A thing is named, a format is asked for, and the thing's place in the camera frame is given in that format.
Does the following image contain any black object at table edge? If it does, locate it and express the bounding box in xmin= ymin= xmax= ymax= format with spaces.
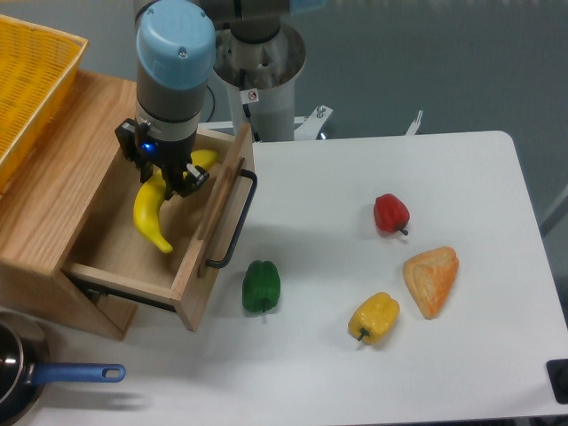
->
xmin=546 ymin=359 xmax=568 ymax=405

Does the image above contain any black metal drawer handle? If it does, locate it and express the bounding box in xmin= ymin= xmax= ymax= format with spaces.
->
xmin=204 ymin=169 xmax=258 ymax=270

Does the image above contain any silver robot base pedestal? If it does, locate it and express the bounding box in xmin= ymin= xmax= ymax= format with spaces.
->
xmin=214 ymin=18 xmax=333 ymax=142

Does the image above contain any yellow toy banana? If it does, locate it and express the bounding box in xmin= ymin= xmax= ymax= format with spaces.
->
xmin=132 ymin=149 xmax=218 ymax=254

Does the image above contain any orange toy bread slice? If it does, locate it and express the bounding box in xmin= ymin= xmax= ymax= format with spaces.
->
xmin=403 ymin=246 xmax=460 ymax=320

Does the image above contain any yellow plastic basket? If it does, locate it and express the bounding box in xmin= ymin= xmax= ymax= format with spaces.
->
xmin=1 ymin=15 xmax=89 ymax=189

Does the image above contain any green toy bell pepper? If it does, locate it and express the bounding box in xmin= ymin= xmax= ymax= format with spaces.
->
xmin=241 ymin=260 xmax=280 ymax=313

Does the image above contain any red toy bell pepper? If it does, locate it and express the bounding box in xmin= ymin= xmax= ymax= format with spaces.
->
xmin=374 ymin=193 xmax=410 ymax=236

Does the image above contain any blue handled black saucepan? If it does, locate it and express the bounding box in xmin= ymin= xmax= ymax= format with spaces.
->
xmin=1 ymin=312 xmax=126 ymax=425

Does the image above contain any open wooden top drawer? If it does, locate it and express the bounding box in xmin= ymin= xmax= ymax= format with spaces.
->
xmin=63 ymin=124 xmax=257 ymax=331

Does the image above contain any black cable on floor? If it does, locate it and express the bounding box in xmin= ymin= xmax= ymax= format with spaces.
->
xmin=197 ymin=83 xmax=217 ymax=123

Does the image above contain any yellow toy bell pepper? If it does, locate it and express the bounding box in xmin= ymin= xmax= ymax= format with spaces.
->
xmin=348 ymin=292 xmax=400 ymax=345

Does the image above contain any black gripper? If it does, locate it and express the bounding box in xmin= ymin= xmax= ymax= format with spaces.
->
xmin=114 ymin=118 xmax=209 ymax=200

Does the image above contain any wooden drawer cabinet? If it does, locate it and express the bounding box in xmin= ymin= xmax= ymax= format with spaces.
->
xmin=0 ymin=68 xmax=164 ymax=342

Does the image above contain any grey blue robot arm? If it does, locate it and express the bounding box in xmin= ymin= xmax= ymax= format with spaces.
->
xmin=115 ymin=1 xmax=323 ymax=196

